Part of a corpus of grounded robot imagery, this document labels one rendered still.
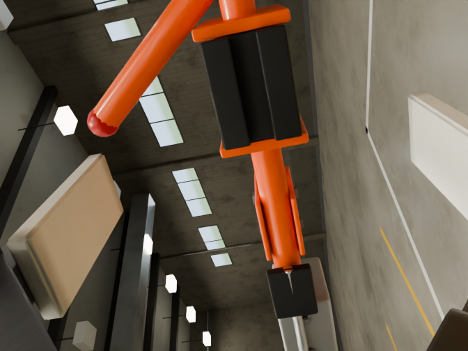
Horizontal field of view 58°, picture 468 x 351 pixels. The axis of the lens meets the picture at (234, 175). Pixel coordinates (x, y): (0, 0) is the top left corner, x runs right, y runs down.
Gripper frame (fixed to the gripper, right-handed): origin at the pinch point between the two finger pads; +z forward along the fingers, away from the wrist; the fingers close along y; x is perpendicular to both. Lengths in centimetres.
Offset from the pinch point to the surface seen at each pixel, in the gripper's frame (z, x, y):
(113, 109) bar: 13.2, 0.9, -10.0
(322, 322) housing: 11.3, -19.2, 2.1
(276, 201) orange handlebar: 11.2, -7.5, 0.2
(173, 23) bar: 13.2, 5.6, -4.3
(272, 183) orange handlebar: 11.2, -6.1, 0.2
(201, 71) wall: 1042, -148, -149
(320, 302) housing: 11.3, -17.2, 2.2
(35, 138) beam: 851, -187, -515
